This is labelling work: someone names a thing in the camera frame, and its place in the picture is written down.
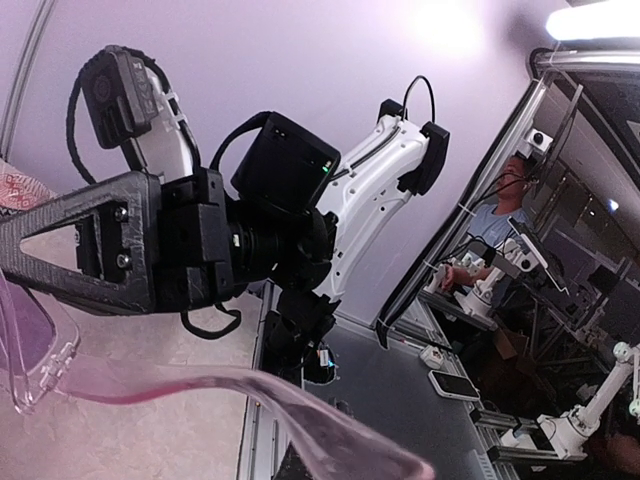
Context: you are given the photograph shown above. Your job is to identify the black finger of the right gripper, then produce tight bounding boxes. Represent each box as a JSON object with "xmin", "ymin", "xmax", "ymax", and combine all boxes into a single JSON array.
[{"xmin": 1, "ymin": 172, "xmax": 161, "ymax": 315}]

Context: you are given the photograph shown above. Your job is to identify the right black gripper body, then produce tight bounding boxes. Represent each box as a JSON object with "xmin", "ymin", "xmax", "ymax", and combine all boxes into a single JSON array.
[{"xmin": 153, "ymin": 168, "xmax": 234, "ymax": 313}]

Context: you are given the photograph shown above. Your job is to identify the clear frame glasses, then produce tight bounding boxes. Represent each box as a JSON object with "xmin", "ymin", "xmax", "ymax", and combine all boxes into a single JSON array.
[{"xmin": 1, "ymin": 280, "xmax": 435, "ymax": 479}]

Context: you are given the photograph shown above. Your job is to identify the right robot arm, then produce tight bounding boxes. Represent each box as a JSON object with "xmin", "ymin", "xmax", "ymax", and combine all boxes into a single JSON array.
[{"xmin": 1, "ymin": 101, "xmax": 449, "ymax": 372}]

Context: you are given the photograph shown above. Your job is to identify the red patterned bowl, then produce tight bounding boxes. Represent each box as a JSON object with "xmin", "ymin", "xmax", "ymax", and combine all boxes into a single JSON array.
[{"xmin": 0, "ymin": 161, "xmax": 56, "ymax": 220}]

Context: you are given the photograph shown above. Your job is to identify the white smartphone on bench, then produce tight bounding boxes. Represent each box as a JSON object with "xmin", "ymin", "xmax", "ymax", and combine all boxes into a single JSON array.
[{"xmin": 428, "ymin": 370, "xmax": 480, "ymax": 402}]

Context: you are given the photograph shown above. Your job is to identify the seated operator person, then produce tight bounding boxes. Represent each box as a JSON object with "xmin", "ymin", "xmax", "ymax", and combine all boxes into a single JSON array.
[{"xmin": 440, "ymin": 154, "xmax": 536, "ymax": 292}]

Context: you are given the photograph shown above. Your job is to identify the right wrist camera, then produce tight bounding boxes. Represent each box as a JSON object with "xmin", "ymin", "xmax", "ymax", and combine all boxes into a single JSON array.
[{"xmin": 65, "ymin": 45, "xmax": 201, "ymax": 185}]

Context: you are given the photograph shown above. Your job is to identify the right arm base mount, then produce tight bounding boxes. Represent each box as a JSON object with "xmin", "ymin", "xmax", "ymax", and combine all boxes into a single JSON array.
[{"xmin": 302, "ymin": 340, "xmax": 338, "ymax": 385}]

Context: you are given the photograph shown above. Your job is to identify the right aluminium corner post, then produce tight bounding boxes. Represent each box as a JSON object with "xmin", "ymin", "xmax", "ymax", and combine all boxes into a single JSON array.
[{"xmin": 375, "ymin": 47, "xmax": 557, "ymax": 350}]

